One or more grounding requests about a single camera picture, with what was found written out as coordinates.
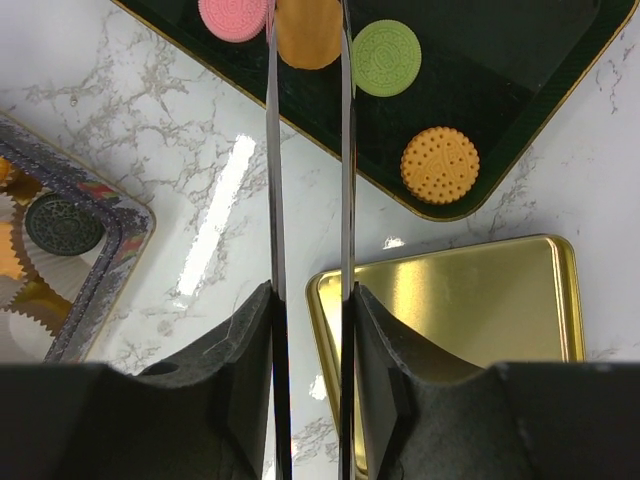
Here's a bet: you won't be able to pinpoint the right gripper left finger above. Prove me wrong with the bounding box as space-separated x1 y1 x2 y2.
1 283 271 479

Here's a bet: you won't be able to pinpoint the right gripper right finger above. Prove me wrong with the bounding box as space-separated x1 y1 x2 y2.
354 286 639 479

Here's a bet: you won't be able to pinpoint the metal tongs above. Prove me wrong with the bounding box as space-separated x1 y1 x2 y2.
265 1 357 479

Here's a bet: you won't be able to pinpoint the square gold cookie tin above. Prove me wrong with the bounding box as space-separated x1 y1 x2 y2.
1 114 155 363

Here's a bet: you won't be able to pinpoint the black sandwich cookie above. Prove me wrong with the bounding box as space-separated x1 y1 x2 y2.
24 192 105 257

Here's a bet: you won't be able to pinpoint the orange swirl cookie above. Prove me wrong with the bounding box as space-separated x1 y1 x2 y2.
0 222 24 280

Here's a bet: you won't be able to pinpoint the gold tin lid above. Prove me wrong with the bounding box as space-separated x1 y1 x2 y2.
304 233 587 480

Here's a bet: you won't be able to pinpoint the white paper cup top-right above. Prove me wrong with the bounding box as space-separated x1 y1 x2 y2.
22 191 106 302

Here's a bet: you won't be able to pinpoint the white paper cup bottom-right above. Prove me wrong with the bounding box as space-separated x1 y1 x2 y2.
1 300 69 363

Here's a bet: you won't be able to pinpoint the white paper cup centre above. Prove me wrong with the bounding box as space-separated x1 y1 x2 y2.
1 192 31 308

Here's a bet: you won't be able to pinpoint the orange dotted biscuit corner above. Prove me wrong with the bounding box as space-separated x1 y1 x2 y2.
400 127 480 205

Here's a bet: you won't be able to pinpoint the dark green cookie tray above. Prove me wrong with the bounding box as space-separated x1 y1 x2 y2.
114 1 639 221

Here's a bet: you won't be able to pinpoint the green sandwich cookie lower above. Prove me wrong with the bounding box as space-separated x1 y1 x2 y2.
352 19 422 98

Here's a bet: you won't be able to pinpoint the pink sandwich cookie bottom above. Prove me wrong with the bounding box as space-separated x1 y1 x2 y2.
198 0 268 43

